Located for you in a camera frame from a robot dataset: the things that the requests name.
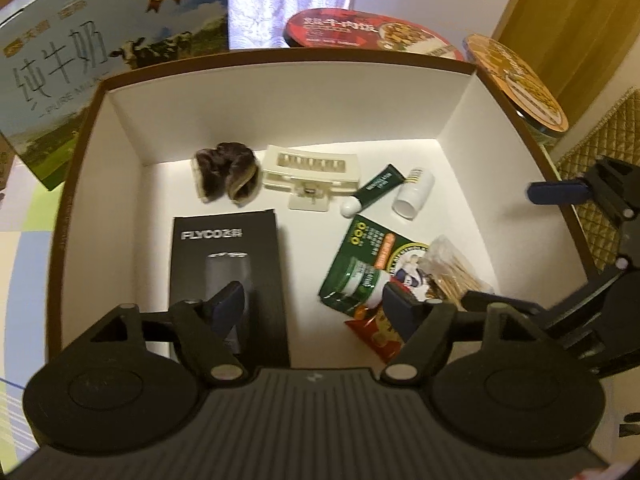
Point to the quilted tan chair cushion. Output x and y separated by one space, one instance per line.
620 130

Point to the brown velvet scrunchie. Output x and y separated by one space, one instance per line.
220 165

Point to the green milk carton box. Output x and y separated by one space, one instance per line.
100 35

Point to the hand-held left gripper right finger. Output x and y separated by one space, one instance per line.
400 310

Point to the green printed packet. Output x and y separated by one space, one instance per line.
357 255

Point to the red snack packet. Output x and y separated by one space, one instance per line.
375 332

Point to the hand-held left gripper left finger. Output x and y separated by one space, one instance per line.
227 306

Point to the dark green tube white cap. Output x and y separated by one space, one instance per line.
380 187

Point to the small white bottle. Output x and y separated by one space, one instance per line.
412 195

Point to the large brown cardboard box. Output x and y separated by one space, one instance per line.
300 105

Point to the black shaver box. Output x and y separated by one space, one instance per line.
225 240

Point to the wooden door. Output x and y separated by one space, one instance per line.
575 20

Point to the clear bag of wooden toothpicks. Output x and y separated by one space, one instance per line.
450 270

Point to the white curtain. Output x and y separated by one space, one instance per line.
280 0

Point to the white hair claw clip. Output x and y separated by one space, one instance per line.
320 182

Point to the red lid instant food bowl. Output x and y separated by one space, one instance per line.
350 30

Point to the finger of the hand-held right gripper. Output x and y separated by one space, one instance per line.
560 192
570 307

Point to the orange lid instant food bowl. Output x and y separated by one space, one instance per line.
520 85

